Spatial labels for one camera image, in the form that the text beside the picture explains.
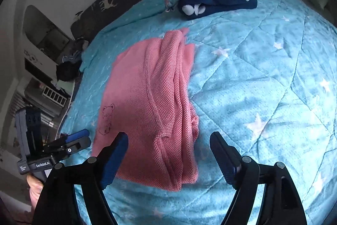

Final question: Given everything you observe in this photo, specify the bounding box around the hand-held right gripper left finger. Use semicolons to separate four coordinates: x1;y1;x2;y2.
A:
32;131;129;225

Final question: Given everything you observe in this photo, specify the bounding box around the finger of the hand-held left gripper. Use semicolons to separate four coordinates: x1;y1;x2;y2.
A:
43;137;92;156
55;129;90;145

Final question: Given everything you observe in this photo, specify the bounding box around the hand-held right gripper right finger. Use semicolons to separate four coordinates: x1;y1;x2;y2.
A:
210;131;308;225

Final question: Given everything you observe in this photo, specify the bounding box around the pink knit garment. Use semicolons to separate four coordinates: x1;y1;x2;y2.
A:
91;28;199;192

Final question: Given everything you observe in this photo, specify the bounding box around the dark clothes pile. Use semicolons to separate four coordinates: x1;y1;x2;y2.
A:
56;39;90;82

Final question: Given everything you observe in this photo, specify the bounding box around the person's left hand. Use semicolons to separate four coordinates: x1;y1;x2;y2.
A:
26;174;45;209

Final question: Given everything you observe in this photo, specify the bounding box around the white cabinet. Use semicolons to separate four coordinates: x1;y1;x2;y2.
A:
11;5;74;136

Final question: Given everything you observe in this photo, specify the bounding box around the blue star-print quilted blanket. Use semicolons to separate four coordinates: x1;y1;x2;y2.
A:
59;0;337;225

